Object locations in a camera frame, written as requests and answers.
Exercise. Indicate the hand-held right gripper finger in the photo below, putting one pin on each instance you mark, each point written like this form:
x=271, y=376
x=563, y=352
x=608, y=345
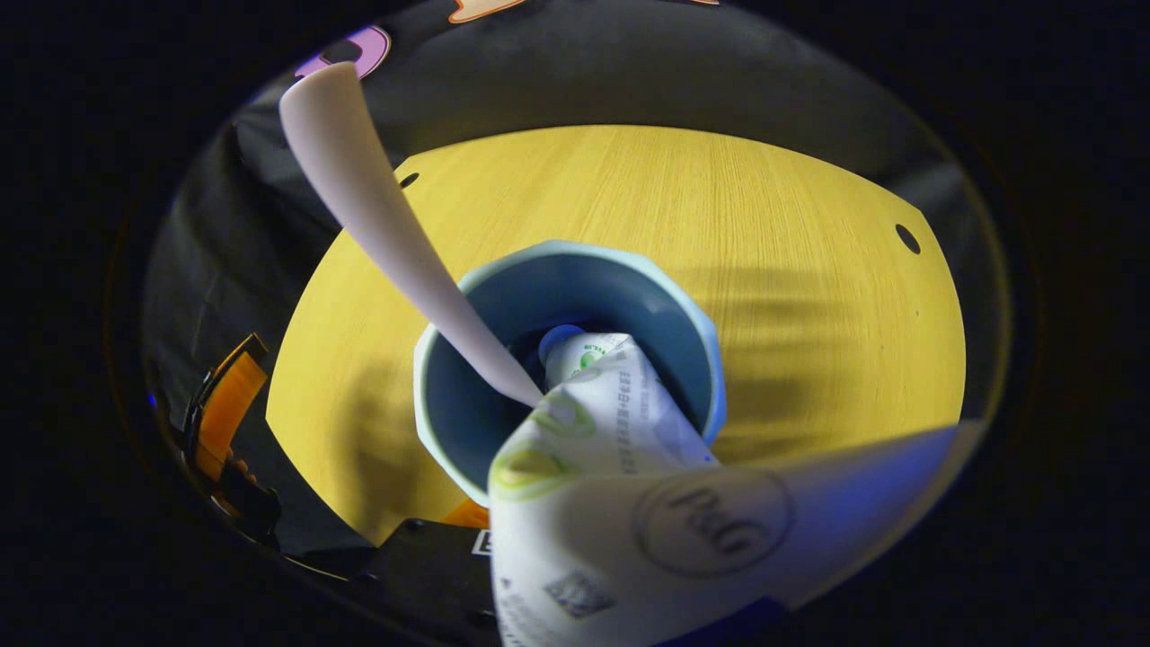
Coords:
x=431, y=566

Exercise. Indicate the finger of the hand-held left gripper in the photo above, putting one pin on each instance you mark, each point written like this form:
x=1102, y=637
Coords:
x=252, y=503
x=225, y=404

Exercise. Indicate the white toothpaste tube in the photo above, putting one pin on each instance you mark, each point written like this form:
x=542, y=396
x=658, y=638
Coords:
x=674, y=539

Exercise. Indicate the wooden desktop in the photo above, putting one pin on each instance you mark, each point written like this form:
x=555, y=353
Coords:
x=764, y=270

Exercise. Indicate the black backdrop cloth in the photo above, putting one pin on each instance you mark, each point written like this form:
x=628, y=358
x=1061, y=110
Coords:
x=629, y=72

